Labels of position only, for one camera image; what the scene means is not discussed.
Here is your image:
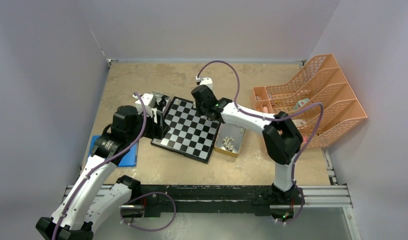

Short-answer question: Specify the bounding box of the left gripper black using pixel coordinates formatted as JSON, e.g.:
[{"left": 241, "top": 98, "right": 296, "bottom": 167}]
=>
[{"left": 126, "top": 107, "right": 169, "bottom": 143}]

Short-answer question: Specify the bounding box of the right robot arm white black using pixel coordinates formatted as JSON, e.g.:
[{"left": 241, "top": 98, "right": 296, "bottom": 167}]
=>
[{"left": 191, "top": 85, "right": 303, "bottom": 204}]

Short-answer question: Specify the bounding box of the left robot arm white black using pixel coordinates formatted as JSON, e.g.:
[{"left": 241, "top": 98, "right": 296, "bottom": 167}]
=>
[{"left": 35, "top": 105, "right": 169, "bottom": 240}]

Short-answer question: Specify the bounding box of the black white chessboard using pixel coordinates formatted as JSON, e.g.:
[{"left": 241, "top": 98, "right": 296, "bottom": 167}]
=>
[{"left": 150, "top": 96, "right": 221, "bottom": 164}]

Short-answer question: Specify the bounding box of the silver pink tin tray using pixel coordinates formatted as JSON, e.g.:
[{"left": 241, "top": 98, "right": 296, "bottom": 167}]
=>
[{"left": 150, "top": 91, "right": 172, "bottom": 114}]

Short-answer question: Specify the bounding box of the gold metal tin tray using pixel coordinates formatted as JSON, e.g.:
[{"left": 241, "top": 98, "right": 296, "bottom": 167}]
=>
[{"left": 213, "top": 123, "right": 246, "bottom": 158}]

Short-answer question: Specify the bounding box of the blue notebook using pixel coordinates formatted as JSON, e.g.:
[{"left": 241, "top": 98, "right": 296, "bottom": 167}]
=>
[{"left": 88, "top": 135, "right": 139, "bottom": 168}]

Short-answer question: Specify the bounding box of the small box in organizer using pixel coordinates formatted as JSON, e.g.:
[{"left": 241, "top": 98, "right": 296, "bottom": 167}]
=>
[{"left": 292, "top": 98, "right": 309, "bottom": 111}]

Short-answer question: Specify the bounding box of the orange plastic file organizer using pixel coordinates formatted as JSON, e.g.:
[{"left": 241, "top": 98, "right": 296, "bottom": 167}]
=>
[{"left": 250, "top": 54, "right": 368, "bottom": 148}]

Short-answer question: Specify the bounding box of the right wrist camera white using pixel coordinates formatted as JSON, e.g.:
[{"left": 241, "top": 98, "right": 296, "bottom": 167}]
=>
[{"left": 195, "top": 76, "right": 213, "bottom": 90}]

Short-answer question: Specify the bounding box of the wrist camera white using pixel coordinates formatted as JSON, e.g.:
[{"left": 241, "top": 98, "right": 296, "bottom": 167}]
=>
[
  {"left": 195, "top": 76, "right": 213, "bottom": 90},
  {"left": 134, "top": 93, "right": 159, "bottom": 117}
]

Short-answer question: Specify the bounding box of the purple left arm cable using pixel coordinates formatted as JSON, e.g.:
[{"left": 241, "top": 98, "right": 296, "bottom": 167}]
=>
[{"left": 51, "top": 92, "right": 149, "bottom": 240}]

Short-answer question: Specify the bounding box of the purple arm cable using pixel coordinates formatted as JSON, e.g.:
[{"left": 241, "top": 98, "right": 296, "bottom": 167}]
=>
[
  {"left": 196, "top": 60, "right": 325, "bottom": 186},
  {"left": 51, "top": 92, "right": 149, "bottom": 240}
]

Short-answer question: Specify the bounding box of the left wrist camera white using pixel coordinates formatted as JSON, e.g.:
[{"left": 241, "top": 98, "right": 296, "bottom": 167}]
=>
[{"left": 134, "top": 93, "right": 159, "bottom": 117}]

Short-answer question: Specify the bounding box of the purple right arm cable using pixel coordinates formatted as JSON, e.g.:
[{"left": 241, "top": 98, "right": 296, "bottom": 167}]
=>
[{"left": 196, "top": 60, "right": 325, "bottom": 186}]

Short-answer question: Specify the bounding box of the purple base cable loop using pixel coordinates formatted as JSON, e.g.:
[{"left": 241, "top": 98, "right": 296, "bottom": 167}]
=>
[{"left": 119, "top": 191, "right": 177, "bottom": 232}]

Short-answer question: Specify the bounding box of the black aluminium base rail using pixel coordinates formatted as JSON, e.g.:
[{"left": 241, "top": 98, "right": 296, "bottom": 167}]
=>
[{"left": 59, "top": 183, "right": 354, "bottom": 220}]

